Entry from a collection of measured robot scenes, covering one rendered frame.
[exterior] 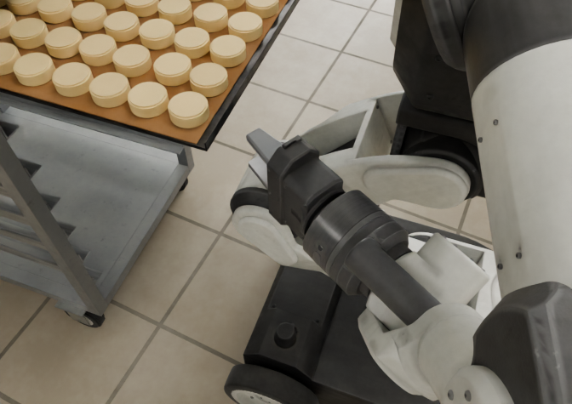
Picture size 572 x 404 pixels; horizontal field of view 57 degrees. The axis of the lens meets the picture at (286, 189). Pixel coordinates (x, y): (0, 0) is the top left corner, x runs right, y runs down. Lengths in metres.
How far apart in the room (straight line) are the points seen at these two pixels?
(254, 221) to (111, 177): 0.65
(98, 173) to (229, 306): 0.50
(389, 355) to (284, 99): 1.46
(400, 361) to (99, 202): 1.10
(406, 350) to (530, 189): 0.21
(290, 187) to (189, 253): 0.95
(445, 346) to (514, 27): 0.22
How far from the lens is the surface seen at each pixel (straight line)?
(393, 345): 0.46
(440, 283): 0.50
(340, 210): 0.52
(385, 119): 0.88
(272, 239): 0.94
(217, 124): 0.65
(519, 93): 0.29
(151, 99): 0.69
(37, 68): 0.78
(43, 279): 1.36
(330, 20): 2.20
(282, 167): 0.54
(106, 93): 0.71
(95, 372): 1.38
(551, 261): 0.26
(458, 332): 0.41
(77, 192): 1.48
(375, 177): 0.74
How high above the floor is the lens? 1.24
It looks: 52 degrees down
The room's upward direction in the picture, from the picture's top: straight up
